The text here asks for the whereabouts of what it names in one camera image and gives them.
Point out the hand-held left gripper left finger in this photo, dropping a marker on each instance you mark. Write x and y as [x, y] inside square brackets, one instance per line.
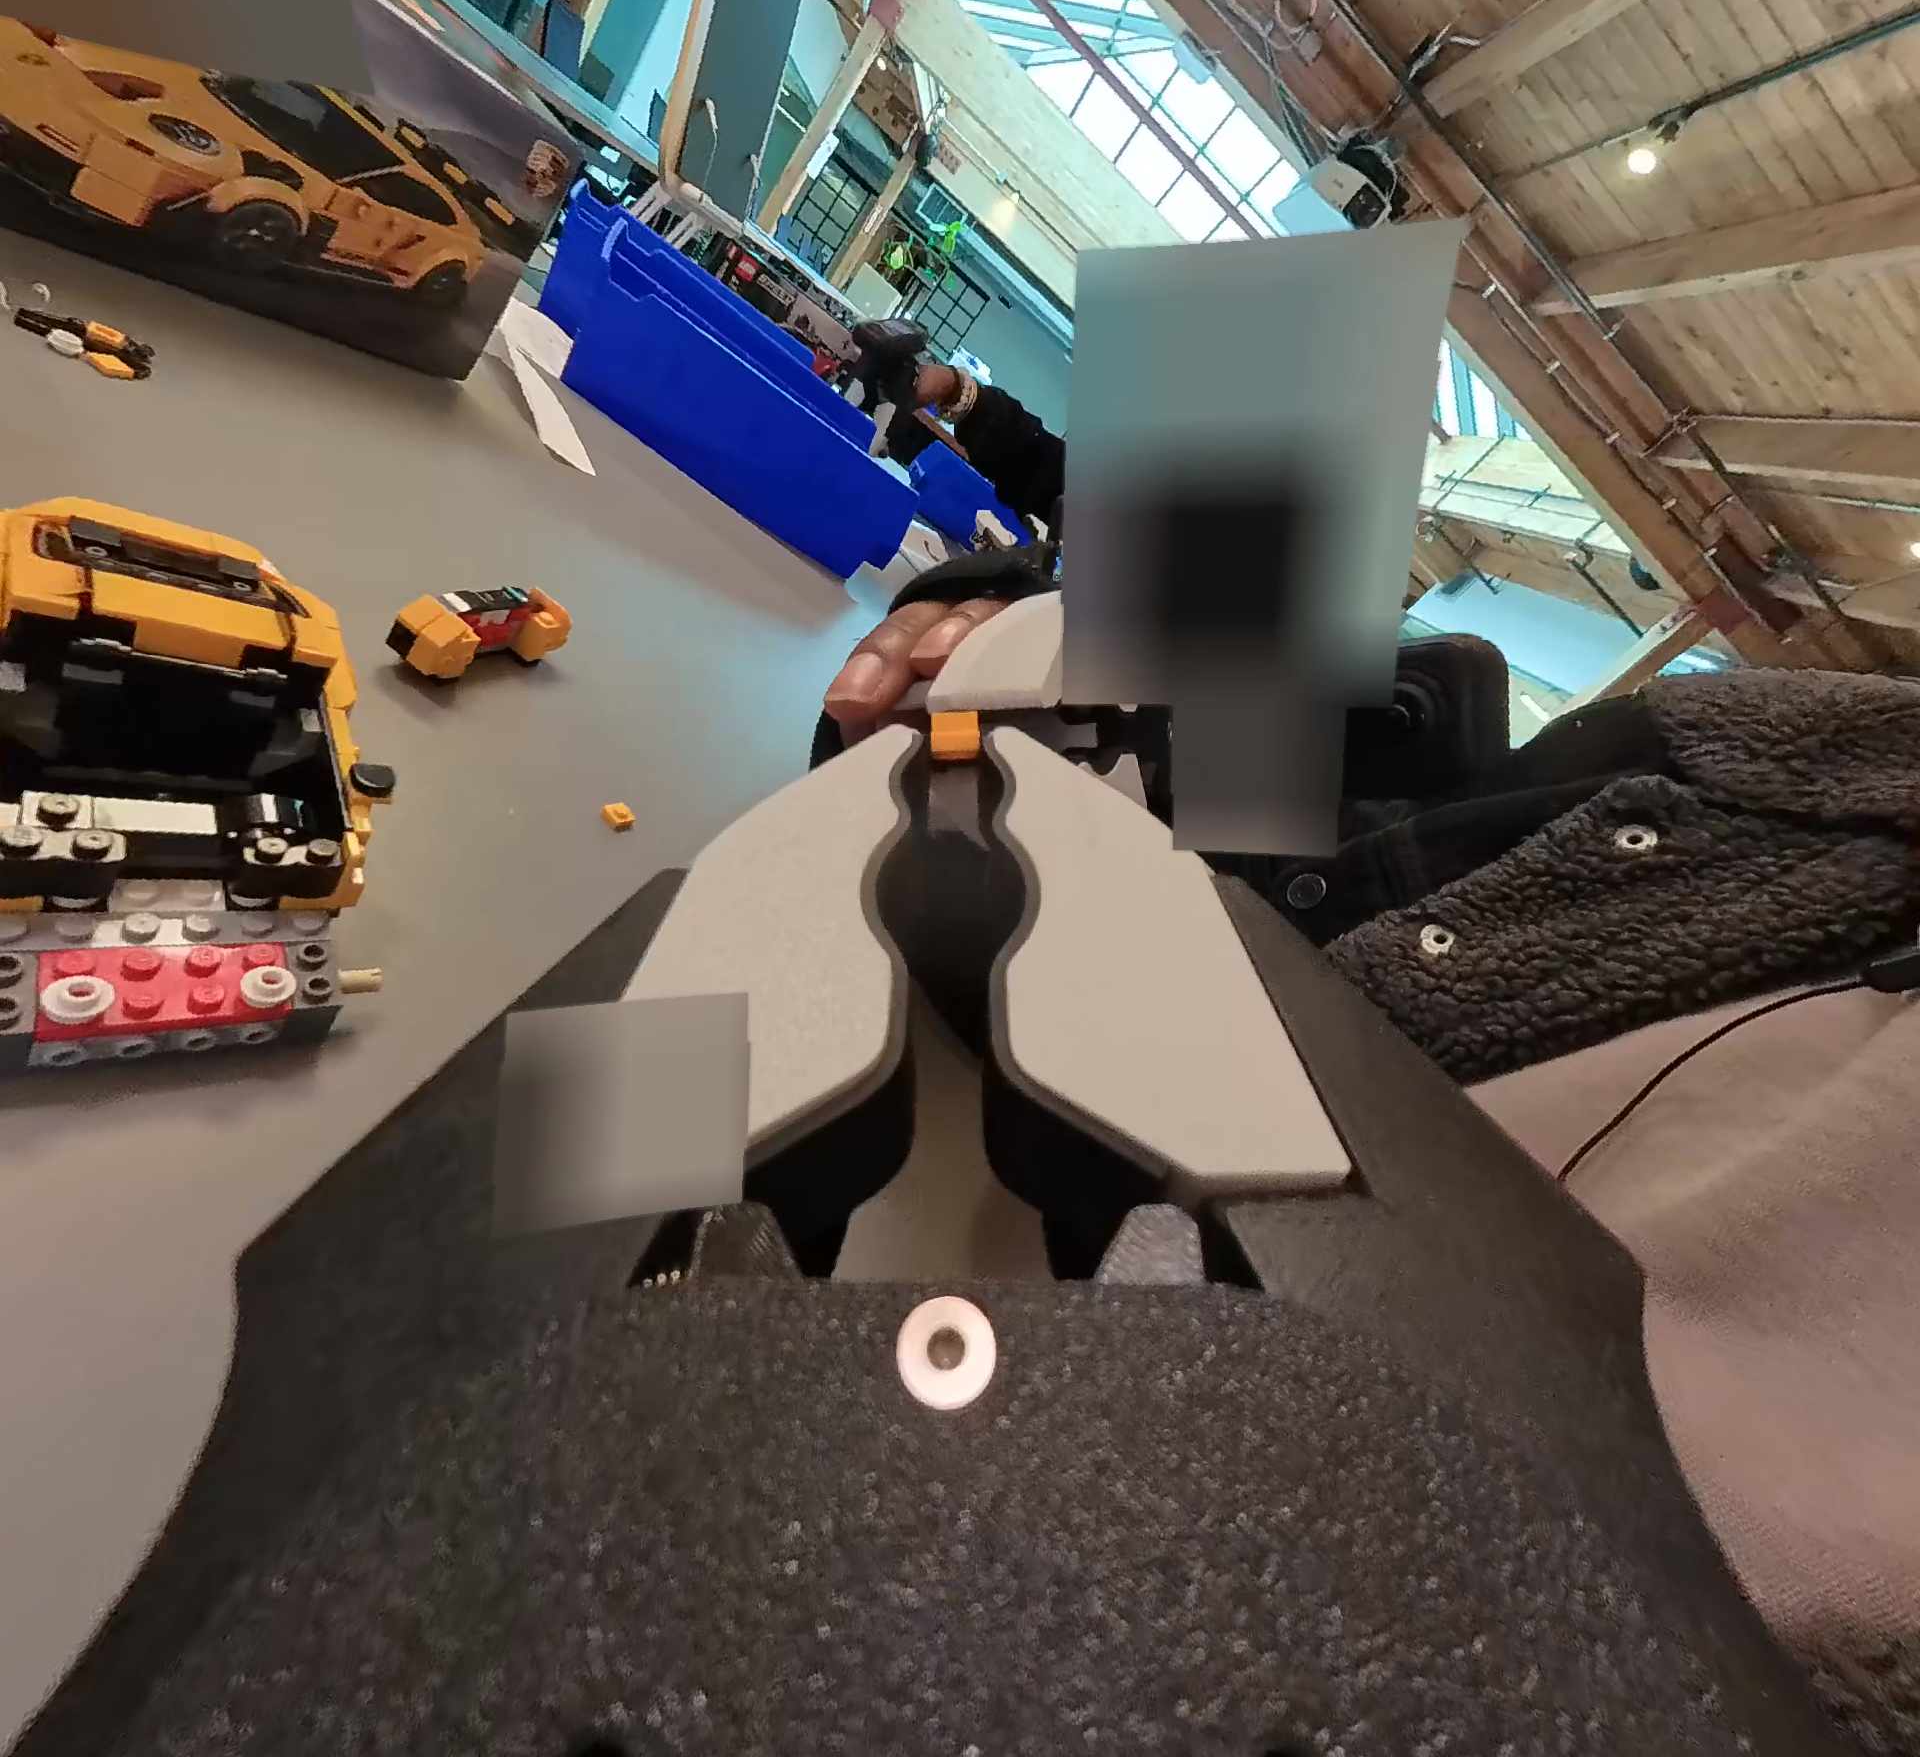
[795, 917]

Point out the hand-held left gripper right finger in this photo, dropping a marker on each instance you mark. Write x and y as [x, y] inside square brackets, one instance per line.
[1157, 1022]

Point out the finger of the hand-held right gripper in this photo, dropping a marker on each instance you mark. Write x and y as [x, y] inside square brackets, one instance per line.
[1006, 654]

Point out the orange curved lego piece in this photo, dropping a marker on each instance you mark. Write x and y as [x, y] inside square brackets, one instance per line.
[957, 732]

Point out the black orange lego bumper assembly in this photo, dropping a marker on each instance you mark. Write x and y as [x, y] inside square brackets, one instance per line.
[450, 623]

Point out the yellow lego car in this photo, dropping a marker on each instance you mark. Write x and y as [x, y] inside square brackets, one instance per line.
[149, 766]

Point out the small black orange lego assembly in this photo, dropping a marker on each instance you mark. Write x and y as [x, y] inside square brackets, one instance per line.
[90, 343]

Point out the dark lego set box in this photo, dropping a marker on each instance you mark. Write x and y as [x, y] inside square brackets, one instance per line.
[224, 167]

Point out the person's right hand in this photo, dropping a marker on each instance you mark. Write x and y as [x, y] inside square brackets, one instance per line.
[887, 661]

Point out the blue plastic bin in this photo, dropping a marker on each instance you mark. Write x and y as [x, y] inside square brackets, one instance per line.
[961, 490]
[705, 377]

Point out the white paper scrap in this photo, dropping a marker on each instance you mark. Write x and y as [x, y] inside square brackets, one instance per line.
[547, 391]

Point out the white ceiling device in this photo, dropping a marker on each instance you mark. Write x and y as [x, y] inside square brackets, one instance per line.
[1349, 186]

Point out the beige shirt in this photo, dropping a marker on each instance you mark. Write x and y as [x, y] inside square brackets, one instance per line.
[1769, 1262]

